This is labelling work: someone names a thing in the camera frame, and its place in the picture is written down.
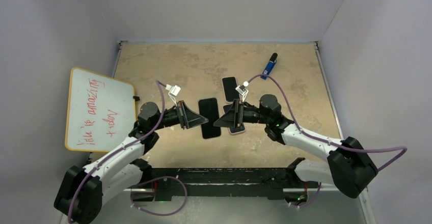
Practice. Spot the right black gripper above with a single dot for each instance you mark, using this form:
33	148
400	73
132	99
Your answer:
234	116

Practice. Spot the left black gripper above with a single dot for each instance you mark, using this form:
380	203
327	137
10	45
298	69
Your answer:
188	118

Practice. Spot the black phone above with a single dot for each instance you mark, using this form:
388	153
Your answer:
234	130

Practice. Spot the black phone face down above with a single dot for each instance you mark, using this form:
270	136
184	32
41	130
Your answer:
209	109

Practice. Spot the dark blue phone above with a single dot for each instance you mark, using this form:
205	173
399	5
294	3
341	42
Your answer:
229	87

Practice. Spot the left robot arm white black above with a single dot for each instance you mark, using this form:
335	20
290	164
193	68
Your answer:
84	190

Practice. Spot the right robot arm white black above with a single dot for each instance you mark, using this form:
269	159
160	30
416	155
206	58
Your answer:
343	162

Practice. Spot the blue marker black cap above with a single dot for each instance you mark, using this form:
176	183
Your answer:
269	67

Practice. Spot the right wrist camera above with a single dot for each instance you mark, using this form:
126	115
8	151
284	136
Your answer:
243	91

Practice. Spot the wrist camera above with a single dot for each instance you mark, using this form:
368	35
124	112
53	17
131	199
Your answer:
173	91
243	91

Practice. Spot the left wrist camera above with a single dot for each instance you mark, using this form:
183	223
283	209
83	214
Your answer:
173	91

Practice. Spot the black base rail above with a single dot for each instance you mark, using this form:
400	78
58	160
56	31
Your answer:
271	183

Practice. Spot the whiteboard with yellow frame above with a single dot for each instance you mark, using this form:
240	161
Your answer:
101	112

